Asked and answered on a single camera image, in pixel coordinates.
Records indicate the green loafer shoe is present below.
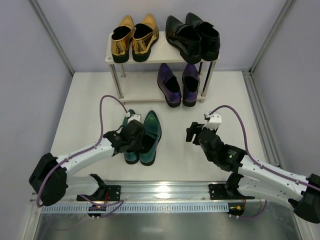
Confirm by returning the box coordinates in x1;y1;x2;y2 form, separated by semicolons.
138;110;162;166
122;109;139;165

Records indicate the purple loafer shoe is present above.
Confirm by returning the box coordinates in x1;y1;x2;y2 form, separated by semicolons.
157;63;182;108
182;63;200;107

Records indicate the black loafer shoe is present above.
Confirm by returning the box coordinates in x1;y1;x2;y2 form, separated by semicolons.
185;12;221;62
165;15;202;64

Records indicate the gold loafer shoe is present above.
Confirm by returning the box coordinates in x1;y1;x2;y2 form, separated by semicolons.
132;13;159;62
111;15;135;64

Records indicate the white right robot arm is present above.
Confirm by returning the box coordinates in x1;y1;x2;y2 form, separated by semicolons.
186;122;320;224

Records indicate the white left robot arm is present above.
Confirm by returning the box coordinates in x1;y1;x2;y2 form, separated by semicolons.
29;119;145;207

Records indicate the white two-tier shoe shelf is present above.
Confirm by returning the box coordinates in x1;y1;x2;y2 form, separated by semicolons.
103;30;221;107

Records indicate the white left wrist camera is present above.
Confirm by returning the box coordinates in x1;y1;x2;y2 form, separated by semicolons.
125;111;142;123

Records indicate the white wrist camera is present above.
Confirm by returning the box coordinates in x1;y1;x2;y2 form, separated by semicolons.
202;112;222;131
125;111;142;123

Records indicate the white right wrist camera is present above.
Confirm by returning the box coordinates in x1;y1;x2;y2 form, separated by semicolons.
202;112;222;131

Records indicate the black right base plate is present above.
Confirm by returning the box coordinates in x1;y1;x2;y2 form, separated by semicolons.
208;183;232;200

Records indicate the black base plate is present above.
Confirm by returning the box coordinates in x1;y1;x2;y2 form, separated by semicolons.
208;183;232;200
76;185;121;202

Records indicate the aluminium mounting rail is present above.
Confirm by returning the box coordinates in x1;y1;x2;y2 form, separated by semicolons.
29;180;301;205

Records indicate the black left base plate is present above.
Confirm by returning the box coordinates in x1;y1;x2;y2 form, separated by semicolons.
76;185;121;202

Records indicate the slotted grey cable duct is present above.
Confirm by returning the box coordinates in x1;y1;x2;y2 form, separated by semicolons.
41;202;229;214

